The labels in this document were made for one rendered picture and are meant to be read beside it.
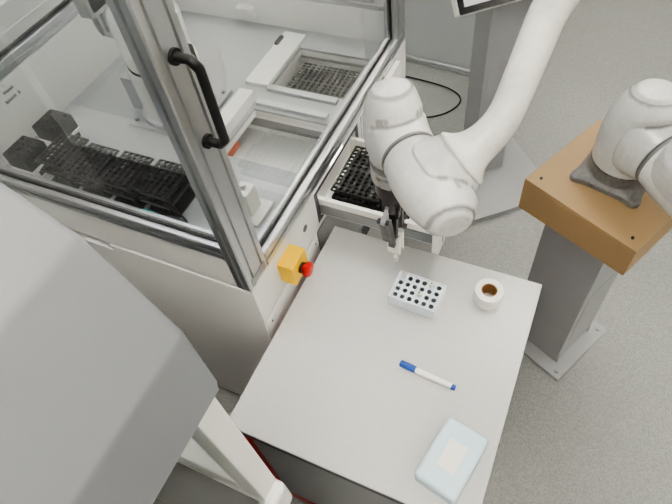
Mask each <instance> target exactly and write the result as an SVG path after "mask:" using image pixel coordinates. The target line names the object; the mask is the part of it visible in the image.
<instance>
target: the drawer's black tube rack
mask: <svg viewBox="0 0 672 504"><path fill-rule="evenodd" d="M357 148H360V149H358V150H357ZM363 149H365V151H362V150H363ZM356 151H357V153H354V152H356ZM362 153H364V154H362ZM367 154H368V152H367V150H366V148H365V147H360V146H355V148H354V149H353V151H352V153H351V154H350V156H349V158H348V160H347V161H346V163H345V165H344V166H343V168H342V170H341V172H340V173H339V175H338V177H337V178H336V180H335V182H334V184H333V185H332V187H331V189H330V190H331V191H334V193H333V195H332V199H334V200H338V201H341V202H346V203H349V204H353V205H357V206H361V207H365V208H368V209H371V210H376V211H380V212H383V211H382V200H381V199H380V198H379V197H378V196H377V194H376V191H375V184H374V182H373V181H372V179H371V172H370V163H369V156H367ZM352 155H355V156H352ZM351 158H353V160H351ZM348 162H351V163H348ZM347 165H349V167H347ZM344 170H346V172H344ZM343 173H344V175H341V174H343ZM340 177H342V179H340ZM337 181H340V182H337ZM336 184H338V186H335V185H336ZM333 188H336V189H335V190H333Z"/></svg>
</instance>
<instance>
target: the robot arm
mask: <svg viewBox="0 0 672 504"><path fill-rule="evenodd" d="M580 1H581V0H533V1H532V3H531V5H530V7H529V10H528V12H527V14H526V17H525V19H524V22H523V24H522V27H521V29H520V32H519V34H518V37H517V40H516V42H515V45H514V47H513V50H512V53H511V55H510V58H509V60H508V63H507V66H506V68H505V71H504V73H503V76H502V79H501V81H500V84H499V86H498V89H497V91H496V94H495V96H494V99H493V101H492V103H491V105H490V106H489V108H488V109H487V111H486V112H485V114H484V115H483V116H482V117H481V118H480V119H479V120H478V121H477V122H476V123H475V124H474V125H472V126H471V127H470V128H468V129H466V130H464V131H462V132H459V133H447V132H442V133H441V134H439V135H436V136H433V134H432V132H431V130H430V127H429V124H428V121H427V118H426V114H425V113H423V107H422V102H421V99H420V96H419V94H418V92H417V90H416V88H415V86H414V84H413V83H412V82H411V81H409V80H407V79H405V78H399V77H390V78H386V79H383V80H380V81H378V82H376V83H375V84H373V85H372V86H371V87H370V88H369V90H368V93H367V95H366V99H365V103H364V109H363V135H364V142H365V147H366V150H367V152H368V154H369V163H370V172H371V179H372V181H373V182H374V184H375V191H376V194H377V196H378V197H379V198H380V199H381V200H382V211H383V216H382V217H380V218H378V219H377V224H378V225H379V227H380V232H381V236H382V240H383V241H386V242H387V252H389V253H392V254H395V255H398V256H399V255H400V254H401V249H403V248H404V229H402V228H405V229H406V228H407V225H408V224H406V223H404V220H406V219H407V215H408V216H409V217H410V218H411V219H412V220H413V221H414V222H415V223H416V224H417V225H419V226H420V227H422V228H423V229H424V230H425V231H427V232H428V233H430V234H432V235H435V236H440V237H450V236H454V235H457V234H459V233H461V232H463V231H464V230H466V229H467V228H468V227H469V226H470V225H471V223H472V222H473V221H474V219H475V217H476V213H477V207H478V198H477V195H476V192H477V189H478V187H479V186H480V185H481V184H482V183H483V177H484V172H485V169H486V167H487V165H488V164H489V162H490V161H491V160H492V159H493V158H494V157H495V156H496V155H497V154H498V153H499V151H500V150H501V149H502V148H503V147H504V146H505V145H506V144H507V142H508V141H509V140H510V138H511V137H512V136H513V134H514V133H515V132H516V130H517V128H518V127H519V125H520V123H521V122H522V120H523V118H524V116H525V114H526V112H527V110H528V108H529V106H530V103H531V101H532V99H533V96H534V94H535V92H536V89H537V87H538V85H539V82H540V80H541V78H542V75H543V73H544V71H545V68H546V66H547V64H548V61H549V59H550V57H551V55H552V52H553V50H554V48H555V45H556V43H557V41H558V38H559V36H560V34H561V31H562V29H563V27H564V25H565V23H566V21H567V19H568V17H569V16H570V14H571V12H572V11H573V10H574V8H575V7H576V6H577V4H578V3H579V2H580ZM569 178H570V180H571V181H573V182H575V183H580V184H583V185H586V186H588V187H590V188H592V189H595V190H597V191H599V192H601V193H603V194H605V195H608V196H610V197H612V198H614V199H616V200H619V201H620V202H622V203H624V204H625V205H626V206H627V207H629V208H632V209H636V208H638V207H639V206H640V204H641V201H642V196H643V195H644V193H645V191H647V193H648V194H649V195H650V196H651V197H652V198H653V200H654V201H655V202H656V203H657V204H658V205H659V206H660V207H661V208H662V209H663V210H664V211H665V212H666V213H667V214H668V215H669V216H670V217H671V218H672V83H671V82H669V81H666V80H663V79H646V80H643V81H640V82H638V83H637V84H635V85H633V86H632V87H630V88H628V89H626V90H625V91H624V92H623V93H622V94H621V95H620V96H619V97H618V98H617V99H616V100H615V101H614V103H613V104H612V105H611V107H610V108H609V110H608V112H607V114H606V116H605V118H604V120H603V122H602V124H601V126H600V129H599V131H598V134H597V137H596V140H595V144H594V147H593V149H592V150H591V151H590V152H589V154H588V155H587V156H586V158H585V159H584V160H583V162H582V163H581V164H580V166H579V167H578V168H576V169H575V170H573V171H572V172H571V174H570V176H569Z"/></svg>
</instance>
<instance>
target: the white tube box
mask: <svg viewBox="0 0 672 504"><path fill-rule="evenodd" d="M402 272H404V271H401V270H400V272H399V274H398V276H397V278H396V280H395V282H394V284H393V286H392V288H391V290H390V292H389V294H388V304H391V305H394V306H397V307H400V308H402V309H405V310H408V311H411V312H414V313H416V314H419V315H422V316H425V317H428V318H430V319H433V320H434V319H435V317H436V315H437V312H438V310H439V308H440V305H441V303H442V301H443V298H444V296H445V294H446V285H444V284H441V283H438V282H435V281H434V283H435V284H434V288H430V285H429V283H430V281H432V280H429V279H426V278H423V277H420V276H417V275H414V274H411V273H407V272H406V278H405V279H403V278H402V277H401V273H402ZM417 291H421V292H422V296H421V297H420V298H418V297H417Z"/></svg>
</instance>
